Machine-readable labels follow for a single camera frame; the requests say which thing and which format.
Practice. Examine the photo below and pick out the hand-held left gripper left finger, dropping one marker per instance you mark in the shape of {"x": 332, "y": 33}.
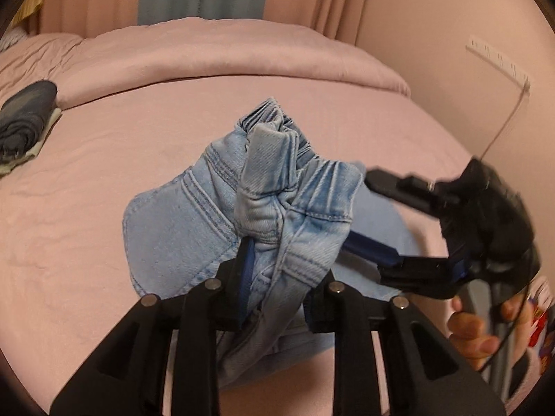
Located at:
{"x": 246, "y": 268}

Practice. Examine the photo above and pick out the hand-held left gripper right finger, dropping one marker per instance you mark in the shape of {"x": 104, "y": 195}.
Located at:
{"x": 323, "y": 307}

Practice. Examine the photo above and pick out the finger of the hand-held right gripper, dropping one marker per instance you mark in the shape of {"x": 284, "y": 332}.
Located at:
{"x": 403, "y": 188}
{"x": 381, "y": 258}

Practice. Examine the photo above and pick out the light blue denim pants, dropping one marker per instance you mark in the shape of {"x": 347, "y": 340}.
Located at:
{"x": 264, "y": 225}

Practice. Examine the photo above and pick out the person's right hand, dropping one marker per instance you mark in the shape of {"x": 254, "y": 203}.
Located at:
{"x": 470, "y": 333}

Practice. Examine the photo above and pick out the colourful printed cloth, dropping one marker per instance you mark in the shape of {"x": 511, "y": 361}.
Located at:
{"x": 544, "y": 318}

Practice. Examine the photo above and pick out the pink duvet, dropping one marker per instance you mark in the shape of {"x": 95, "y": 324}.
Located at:
{"x": 208, "y": 58}

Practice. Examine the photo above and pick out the folded light green cloth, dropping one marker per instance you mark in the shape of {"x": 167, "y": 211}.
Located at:
{"x": 43, "y": 132}

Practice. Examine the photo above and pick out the folded dark blue garment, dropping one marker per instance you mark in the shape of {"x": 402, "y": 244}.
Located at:
{"x": 24, "y": 117}

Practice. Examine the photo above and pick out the yellow fringed cloth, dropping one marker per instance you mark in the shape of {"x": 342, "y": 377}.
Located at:
{"x": 28, "y": 8}

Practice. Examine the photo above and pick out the white wall socket strip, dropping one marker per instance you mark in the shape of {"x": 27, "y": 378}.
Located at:
{"x": 498, "y": 60}

